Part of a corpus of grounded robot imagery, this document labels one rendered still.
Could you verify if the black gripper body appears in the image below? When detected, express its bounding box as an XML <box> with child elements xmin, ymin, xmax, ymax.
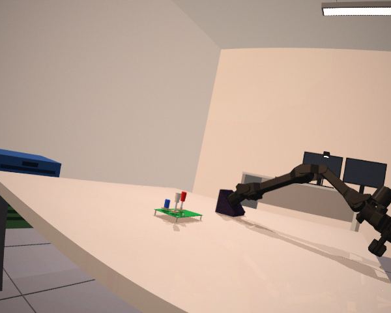
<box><xmin>368</xmin><ymin>218</ymin><xmax>391</xmax><ymax>257</ymax></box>

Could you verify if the green circuit board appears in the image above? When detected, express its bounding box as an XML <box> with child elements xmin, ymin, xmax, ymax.
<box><xmin>154</xmin><ymin>192</ymin><xmax>203</xmax><ymax>222</ymax></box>

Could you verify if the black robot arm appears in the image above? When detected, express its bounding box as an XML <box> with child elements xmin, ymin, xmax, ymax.
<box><xmin>226</xmin><ymin>163</ymin><xmax>391</xmax><ymax>234</ymax></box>

